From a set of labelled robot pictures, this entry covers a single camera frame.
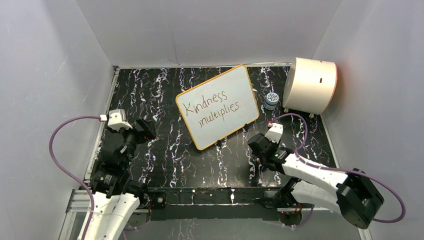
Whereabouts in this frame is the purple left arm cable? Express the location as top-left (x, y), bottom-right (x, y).
top-left (48, 115), bottom-right (150, 240)

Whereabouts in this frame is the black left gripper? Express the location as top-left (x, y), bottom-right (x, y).
top-left (108, 117), bottom-right (156, 168)

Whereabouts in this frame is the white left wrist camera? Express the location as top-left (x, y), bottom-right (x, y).
top-left (99, 108), bottom-right (133, 131)

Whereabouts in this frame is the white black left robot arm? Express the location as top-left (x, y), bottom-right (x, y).
top-left (77, 118), bottom-right (156, 240)

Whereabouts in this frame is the white cylindrical drum container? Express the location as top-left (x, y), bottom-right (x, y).
top-left (282, 57), bottom-right (338, 115)

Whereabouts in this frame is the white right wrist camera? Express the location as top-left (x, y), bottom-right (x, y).
top-left (264, 122), bottom-right (284, 144)

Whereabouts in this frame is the blue white patterned jar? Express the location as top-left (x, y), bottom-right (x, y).
top-left (263, 92), bottom-right (280, 111)

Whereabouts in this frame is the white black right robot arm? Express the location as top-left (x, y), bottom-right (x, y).
top-left (247, 133), bottom-right (385, 229)

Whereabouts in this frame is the yellow framed whiteboard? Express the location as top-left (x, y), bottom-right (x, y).
top-left (175, 65), bottom-right (260, 151)

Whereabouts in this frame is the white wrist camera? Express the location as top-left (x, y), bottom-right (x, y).
top-left (264, 122), bottom-right (284, 144)
top-left (99, 108), bottom-right (133, 131)

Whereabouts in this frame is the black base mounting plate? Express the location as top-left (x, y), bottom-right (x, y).
top-left (117, 187), bottom-right (302, 222)

